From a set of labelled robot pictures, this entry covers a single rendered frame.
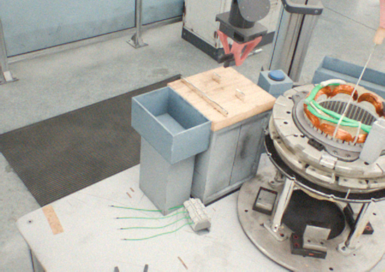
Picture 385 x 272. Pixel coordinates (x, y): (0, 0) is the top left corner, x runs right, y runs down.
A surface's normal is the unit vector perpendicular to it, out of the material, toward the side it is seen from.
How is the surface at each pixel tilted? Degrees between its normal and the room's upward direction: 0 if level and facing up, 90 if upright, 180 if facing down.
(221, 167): 90
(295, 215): 0
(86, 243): 0
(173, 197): 90
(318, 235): 90
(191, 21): 88
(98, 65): 0
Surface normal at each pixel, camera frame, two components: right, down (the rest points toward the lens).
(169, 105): -0.79, 0.31
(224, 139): 0.61, 0.53
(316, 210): 0.11, -0.79
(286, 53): 0.05, 0.61
